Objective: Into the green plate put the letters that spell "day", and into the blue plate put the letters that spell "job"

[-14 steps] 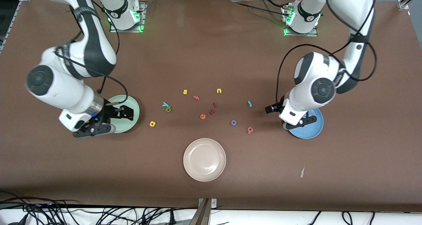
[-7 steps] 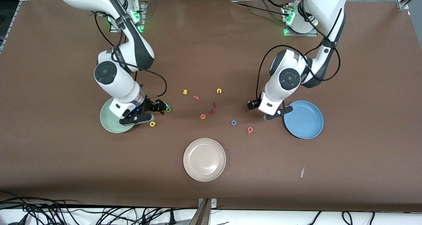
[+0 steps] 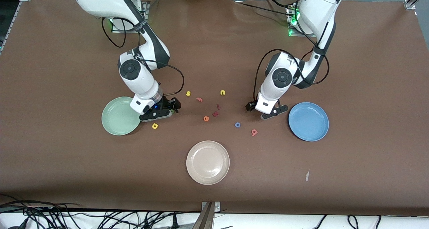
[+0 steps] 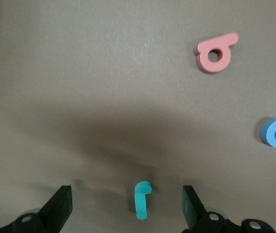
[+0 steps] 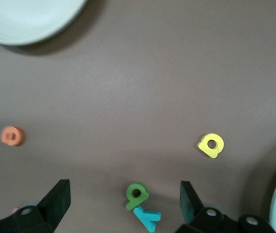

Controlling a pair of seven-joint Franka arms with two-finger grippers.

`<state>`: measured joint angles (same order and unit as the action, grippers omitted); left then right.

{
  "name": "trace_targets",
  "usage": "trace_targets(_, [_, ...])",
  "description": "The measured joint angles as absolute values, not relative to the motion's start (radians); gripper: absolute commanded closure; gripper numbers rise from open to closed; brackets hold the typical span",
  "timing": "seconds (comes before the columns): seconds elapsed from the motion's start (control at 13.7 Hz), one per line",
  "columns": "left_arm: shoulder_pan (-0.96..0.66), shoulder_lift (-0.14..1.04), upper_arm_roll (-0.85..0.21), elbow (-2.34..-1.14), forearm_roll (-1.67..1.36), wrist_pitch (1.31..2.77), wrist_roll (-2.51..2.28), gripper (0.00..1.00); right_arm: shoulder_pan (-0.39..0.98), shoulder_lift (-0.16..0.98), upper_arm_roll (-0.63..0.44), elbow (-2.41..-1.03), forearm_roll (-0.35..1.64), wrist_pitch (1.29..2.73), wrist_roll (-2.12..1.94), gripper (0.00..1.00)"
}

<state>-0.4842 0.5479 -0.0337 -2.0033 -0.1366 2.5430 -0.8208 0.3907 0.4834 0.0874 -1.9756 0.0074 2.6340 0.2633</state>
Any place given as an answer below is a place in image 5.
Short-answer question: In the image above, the green letter p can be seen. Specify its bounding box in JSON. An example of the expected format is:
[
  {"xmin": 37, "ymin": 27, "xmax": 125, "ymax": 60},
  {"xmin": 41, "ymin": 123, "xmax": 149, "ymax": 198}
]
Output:
[{"xmin": 125, "ymin": 182, "xmax": 150, "ymax": 211}]

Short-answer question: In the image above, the beige plate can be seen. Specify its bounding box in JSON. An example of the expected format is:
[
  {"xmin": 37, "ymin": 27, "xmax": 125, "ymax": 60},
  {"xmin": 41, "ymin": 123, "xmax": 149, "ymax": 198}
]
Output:
[{"xmin": 0, "ymin": 0, "xmax": 88, "ymax": 46}]

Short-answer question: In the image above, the teal letter k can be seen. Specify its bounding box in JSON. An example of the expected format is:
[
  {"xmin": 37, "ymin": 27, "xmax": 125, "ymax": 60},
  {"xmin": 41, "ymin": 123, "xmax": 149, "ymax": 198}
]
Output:
[{"xmin": 133, "ymin": 205, "xmax": 162, "ymax": 233}]

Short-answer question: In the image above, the yellow letter a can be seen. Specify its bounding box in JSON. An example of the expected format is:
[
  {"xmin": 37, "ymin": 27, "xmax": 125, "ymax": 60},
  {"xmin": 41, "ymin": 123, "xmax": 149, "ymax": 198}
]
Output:
[{"xmin": 197, "ymin": 133, "xmax": 225, "ymax": 159}]

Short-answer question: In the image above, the orange letter e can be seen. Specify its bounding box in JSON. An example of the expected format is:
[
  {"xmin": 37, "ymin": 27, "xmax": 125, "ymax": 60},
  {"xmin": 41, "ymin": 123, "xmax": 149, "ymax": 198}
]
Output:
[{"xmin": 0, "ymin": 126, "xmax": 24, "ymax": 147}]

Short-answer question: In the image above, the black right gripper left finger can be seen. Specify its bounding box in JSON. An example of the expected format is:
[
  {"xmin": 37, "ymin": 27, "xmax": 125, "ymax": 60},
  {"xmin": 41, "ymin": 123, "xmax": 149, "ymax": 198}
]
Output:
[{"xmin": 0, "ymin": 180, "xmax": 71, "ymax": 233}]

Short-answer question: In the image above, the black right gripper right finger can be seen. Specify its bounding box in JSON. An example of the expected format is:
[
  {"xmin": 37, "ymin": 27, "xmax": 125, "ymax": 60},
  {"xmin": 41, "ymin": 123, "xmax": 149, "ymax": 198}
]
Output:
[{"xmin": 176, "ymin": 181, "xmax": 241, "ymax": 233}]

